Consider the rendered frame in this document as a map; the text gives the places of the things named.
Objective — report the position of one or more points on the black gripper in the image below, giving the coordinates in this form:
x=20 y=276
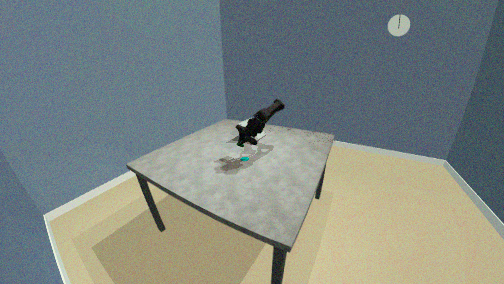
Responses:
x=242 y=138

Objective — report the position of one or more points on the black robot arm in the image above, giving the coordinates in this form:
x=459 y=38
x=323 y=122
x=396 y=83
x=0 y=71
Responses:
x=260 y=118

